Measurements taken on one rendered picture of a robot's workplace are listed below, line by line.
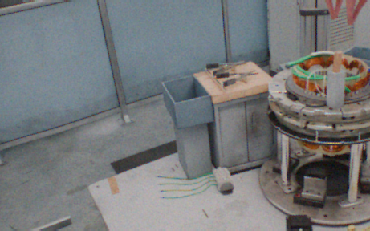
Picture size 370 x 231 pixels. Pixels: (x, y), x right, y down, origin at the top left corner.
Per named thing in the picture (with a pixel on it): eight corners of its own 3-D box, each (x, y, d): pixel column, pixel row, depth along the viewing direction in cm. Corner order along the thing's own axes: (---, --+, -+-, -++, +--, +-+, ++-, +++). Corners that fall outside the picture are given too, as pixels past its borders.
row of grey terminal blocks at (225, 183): (235, 192, 125) (234, 181, 123) (220, 196, 124) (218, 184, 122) (226, 174, 133) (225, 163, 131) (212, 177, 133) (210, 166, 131)
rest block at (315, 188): (305, 188, 117) (305, 172, 114) (326, 192, 114) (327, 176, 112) (301, 197, 113) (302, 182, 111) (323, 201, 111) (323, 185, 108)
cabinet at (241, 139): (221, 178, 132) (213, 103, 120) (203, 149, 148) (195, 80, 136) (278, 163, 135) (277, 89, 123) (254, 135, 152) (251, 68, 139)
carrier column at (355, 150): (350, 206, 111) (355, 139, 101) (343, 200, 113) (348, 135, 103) (357, 203, 111) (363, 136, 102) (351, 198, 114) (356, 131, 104)
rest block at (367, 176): (360, 184, 116) (361, 177, 115) (359, 172, 120) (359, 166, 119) (376, 184, 115) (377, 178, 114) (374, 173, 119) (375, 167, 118)
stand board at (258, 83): (213, 104, 119) (212, 96, 118) (193, 80, 136) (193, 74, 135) (278, 89, 123) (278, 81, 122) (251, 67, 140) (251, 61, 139)
